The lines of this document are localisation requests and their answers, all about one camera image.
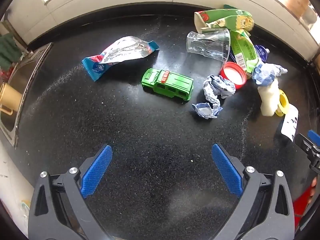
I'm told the blue and silver snack wrapper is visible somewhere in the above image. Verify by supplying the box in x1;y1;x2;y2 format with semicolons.
82;36;160;82

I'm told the crumpled blue white paper ball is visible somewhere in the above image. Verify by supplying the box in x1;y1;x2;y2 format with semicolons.
252;63;288;87

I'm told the red plastic lid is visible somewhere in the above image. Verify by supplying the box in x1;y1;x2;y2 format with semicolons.
219;61;247;90

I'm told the green toy car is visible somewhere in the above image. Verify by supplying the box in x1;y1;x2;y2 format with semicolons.
141;68;194;103

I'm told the large crumpled blue white paper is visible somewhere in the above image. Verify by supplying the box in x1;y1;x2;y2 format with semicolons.
203;74;236;105

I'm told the green cartoon print carton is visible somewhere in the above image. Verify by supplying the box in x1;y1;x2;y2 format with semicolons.
194;8;255;34

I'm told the beige cup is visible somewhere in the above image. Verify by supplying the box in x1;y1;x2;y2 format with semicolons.
0;82;23;115

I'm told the steel sink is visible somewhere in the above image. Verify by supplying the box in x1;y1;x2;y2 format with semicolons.
0;42;53;148

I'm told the white paper tag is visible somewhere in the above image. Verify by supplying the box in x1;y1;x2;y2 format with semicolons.
280;104;299;142

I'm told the white plastic bottle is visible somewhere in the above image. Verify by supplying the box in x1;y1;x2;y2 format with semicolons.
257;77;280;117

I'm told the red object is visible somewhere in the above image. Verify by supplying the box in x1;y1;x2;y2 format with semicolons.
292;191;313;227

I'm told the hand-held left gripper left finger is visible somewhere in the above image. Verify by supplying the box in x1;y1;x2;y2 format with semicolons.
28;144;118;240

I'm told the green cloth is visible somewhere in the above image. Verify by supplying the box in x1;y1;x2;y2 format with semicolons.
0;33;22;70

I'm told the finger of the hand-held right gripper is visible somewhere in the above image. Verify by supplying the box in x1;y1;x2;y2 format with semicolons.
307;130;320;147
296;133;320;155

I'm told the small crumpled blue white paper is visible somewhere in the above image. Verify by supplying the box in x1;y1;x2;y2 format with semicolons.
192;102;223;120

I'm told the blue toothpaste tube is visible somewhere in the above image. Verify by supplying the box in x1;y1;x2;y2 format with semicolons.
254;44;270;63

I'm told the green flattened barcode carton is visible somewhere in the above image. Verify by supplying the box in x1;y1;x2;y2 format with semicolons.
230;29;259;73

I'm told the yellow tape roll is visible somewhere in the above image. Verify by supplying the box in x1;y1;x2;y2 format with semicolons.
275;89;290;117

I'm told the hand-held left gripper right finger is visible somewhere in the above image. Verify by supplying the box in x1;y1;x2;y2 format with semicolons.
211;143;295;240

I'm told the clear plastic cup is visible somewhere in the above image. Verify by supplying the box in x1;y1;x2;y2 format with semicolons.
186;28;232;68

